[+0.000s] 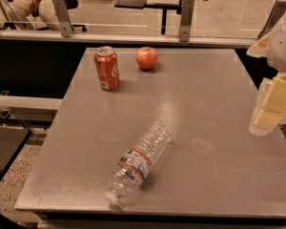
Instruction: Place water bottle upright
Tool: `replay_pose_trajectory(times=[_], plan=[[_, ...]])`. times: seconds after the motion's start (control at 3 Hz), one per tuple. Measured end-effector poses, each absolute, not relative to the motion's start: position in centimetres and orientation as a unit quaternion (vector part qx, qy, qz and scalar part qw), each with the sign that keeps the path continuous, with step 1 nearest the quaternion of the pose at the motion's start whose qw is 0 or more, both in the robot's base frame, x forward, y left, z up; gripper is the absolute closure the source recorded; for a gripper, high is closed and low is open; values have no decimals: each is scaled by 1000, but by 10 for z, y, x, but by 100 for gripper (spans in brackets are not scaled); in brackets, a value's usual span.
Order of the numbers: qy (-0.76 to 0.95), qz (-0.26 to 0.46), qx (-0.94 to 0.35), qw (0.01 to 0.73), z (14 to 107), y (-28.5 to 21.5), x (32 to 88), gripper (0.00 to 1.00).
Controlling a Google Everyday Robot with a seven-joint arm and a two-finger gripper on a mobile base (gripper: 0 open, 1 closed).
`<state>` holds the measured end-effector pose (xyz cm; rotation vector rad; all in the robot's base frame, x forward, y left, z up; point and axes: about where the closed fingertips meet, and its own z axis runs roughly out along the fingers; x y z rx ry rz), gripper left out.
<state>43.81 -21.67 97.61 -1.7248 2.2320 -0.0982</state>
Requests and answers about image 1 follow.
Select orange soda can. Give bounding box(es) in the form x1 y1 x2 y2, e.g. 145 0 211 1
94 46 119 91

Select seated person beige pants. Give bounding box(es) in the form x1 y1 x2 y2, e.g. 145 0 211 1
5 0 74 31

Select clear plastic water bottle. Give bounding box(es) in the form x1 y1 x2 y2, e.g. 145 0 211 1
105 120 174 205

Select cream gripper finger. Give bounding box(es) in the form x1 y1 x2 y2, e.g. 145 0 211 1
249 72 286 136
246 33 270 58

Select middle metal bracket post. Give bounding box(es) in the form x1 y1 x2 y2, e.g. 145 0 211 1
178 0 194 42

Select left metal bracket post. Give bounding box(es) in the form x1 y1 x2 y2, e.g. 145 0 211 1
52 0 73 37

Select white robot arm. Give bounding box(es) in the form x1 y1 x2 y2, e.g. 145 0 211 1
247 11 286 136

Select red apple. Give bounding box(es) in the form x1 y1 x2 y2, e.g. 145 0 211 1
135 47 158 70

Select grey metal rail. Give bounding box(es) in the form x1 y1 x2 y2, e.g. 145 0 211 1
0 30 257 49

